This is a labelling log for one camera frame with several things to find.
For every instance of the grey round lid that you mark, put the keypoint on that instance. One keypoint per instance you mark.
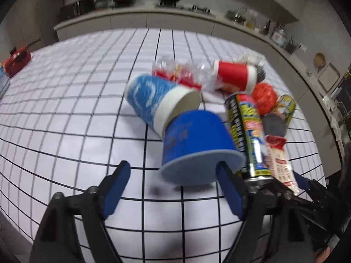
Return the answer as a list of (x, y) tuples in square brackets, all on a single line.
[(274, 124)]

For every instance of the steel wool scrubber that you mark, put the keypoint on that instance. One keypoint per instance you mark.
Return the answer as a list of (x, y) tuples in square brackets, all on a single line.
[(260, 72)]

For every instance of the orange liquid jar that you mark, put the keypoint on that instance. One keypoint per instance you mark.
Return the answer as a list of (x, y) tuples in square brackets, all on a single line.
[(249, 23)]

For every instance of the dark sauce bottle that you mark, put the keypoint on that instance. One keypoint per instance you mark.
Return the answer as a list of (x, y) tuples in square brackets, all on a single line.
[(266, 28)]

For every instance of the round bamboo strainer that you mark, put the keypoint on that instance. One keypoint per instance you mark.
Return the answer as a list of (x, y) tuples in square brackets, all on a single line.
[(319, 59)]

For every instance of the black yellow drink can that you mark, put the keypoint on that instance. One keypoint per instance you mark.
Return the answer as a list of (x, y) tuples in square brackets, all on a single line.
[(248, 134)]

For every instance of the gas stove burner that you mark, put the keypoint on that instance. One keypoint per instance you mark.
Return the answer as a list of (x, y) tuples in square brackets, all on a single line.
[(201, 8)]

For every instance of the white cutting board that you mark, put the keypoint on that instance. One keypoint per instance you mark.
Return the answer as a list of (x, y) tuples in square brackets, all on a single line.
[(329, 77)]

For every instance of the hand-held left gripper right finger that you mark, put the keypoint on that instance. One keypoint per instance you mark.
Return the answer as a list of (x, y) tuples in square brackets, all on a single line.
[(230, 190)]

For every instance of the yellow green snack packet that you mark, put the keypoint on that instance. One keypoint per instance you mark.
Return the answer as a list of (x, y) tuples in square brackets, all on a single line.
[(287, 106)]

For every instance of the clear red plastic wrapper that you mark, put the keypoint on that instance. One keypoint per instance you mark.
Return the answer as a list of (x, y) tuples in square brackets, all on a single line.
[(178, 71)]

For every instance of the black microwave oven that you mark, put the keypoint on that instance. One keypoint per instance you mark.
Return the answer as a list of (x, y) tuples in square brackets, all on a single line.
[(76, 8)]

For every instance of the green ceramic teapot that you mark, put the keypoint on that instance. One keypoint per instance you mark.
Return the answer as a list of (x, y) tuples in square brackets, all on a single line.
[(99, 0)]

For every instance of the white rice cooker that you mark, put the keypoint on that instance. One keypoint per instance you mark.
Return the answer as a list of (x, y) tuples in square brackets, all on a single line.
[(279, 36)]

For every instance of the utensil holder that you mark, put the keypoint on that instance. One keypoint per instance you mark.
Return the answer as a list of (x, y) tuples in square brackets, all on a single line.
[(291, 46)]

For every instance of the white red snack packet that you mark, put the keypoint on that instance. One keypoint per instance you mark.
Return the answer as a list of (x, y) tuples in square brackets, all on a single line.
[(279, 161)]

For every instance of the light blue packet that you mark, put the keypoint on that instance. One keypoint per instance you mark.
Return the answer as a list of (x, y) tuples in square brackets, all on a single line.
[(3, 83)]

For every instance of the dark blue paper cup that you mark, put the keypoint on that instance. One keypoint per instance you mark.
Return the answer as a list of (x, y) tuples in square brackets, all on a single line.
[(196, 145)]

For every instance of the pan with glass lid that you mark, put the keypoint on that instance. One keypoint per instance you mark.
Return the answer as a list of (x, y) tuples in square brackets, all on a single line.
[(238, 14)]

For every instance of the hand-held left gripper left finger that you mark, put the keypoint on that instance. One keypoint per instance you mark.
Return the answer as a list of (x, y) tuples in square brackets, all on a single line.
[(117, 190)]

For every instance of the red container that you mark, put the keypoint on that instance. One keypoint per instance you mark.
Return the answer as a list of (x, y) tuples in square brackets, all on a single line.
[(17, 59)]

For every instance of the blue white patterned paper cup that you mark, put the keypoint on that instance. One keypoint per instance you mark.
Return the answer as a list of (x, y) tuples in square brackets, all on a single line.
[(152, 98)]

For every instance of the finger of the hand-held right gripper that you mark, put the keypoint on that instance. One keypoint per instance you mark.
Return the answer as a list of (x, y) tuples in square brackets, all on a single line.
[(315, 213), (301, 182)]

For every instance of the red paper cup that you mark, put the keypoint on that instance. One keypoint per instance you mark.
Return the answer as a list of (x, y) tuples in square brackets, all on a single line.
[(234, 74)]

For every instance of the orange mesh ball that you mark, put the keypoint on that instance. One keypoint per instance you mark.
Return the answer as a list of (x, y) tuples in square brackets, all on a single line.
[(264, 97)]

